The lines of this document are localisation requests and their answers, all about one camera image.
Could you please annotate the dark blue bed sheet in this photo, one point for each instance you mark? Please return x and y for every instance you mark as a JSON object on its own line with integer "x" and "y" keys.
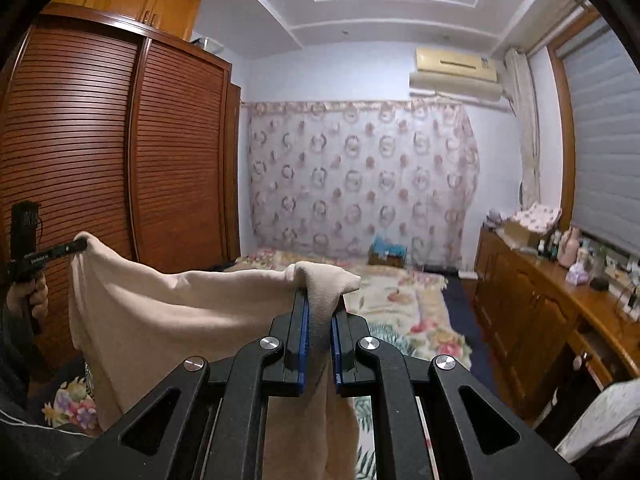
{"x": 465, "y": 320}

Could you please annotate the person's left hand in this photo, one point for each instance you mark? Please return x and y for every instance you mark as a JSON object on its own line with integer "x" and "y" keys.
{"x": 37, "y": 296}

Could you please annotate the beige printed t-shirt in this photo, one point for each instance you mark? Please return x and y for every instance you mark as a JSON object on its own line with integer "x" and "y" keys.
{"x": 175, "y": 320}

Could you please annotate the pink thermos bottle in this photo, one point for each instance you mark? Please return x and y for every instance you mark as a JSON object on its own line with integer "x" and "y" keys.
{"x": 569, "y": 250}

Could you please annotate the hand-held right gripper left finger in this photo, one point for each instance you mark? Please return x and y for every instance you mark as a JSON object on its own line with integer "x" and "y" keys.
{"x": 304, "y": 345}

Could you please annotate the bright floral quilt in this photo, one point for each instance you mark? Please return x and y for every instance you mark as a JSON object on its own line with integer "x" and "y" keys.
{"x": 70, "y": 405}

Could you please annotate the floral blanket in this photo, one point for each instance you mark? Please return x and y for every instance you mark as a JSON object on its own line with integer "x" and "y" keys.
{"x": 400, "y": 300}

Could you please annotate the cream air conditioner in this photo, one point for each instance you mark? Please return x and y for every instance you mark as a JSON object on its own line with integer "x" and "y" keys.
{"x": 450, "y": 67}

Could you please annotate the wooden slatted wardrobe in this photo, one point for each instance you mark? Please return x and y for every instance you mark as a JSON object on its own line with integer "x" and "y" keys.
{"x": 175, "y": 160}

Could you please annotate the purple tissue box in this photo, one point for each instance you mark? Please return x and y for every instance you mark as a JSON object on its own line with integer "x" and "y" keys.
{"x": 580, "y": 274}

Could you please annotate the person's left forearm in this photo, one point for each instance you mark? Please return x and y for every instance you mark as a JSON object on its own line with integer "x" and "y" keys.
{"x": 12, "y": 360}

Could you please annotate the pale purple pouch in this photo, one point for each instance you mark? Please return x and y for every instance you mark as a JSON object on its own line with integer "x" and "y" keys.
{"x": 495, "y": 217}

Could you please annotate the palm leaf print sheet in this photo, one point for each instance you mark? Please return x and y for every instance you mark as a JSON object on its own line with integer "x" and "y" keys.
{"x": 364, "y": 455}

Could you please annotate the tied floral curtain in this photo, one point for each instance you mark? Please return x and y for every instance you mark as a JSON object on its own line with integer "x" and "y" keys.
{"x": 525, "y": 125}

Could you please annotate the pink dotted cloth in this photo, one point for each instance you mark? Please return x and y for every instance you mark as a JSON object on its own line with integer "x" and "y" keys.
{"x": 537, "y": 215}

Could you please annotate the white cloth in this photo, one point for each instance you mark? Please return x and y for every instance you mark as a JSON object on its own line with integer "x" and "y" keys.
{"x": 600, "y": 420}

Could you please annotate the wooden sideboard cabinet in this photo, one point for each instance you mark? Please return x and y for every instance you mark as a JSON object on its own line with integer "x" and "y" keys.
{"x": 525, "y": 310}

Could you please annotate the grey window blind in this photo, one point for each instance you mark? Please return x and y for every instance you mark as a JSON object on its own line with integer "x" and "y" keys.
{"x": 605, "y": 160}

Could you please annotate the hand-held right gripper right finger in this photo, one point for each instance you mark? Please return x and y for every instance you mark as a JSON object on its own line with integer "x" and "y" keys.
{"x": 336, "y": 355}

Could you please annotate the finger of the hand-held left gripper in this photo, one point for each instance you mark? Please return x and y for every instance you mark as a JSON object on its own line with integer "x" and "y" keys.
{"x": 67, "y": 248}

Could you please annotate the brown cardboard box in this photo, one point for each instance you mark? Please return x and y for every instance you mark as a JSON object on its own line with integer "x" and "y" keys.
{"x": 520, "y": 234}

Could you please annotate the clear plastic box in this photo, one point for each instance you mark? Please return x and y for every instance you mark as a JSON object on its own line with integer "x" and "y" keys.
{"x": 210, "y": 45}

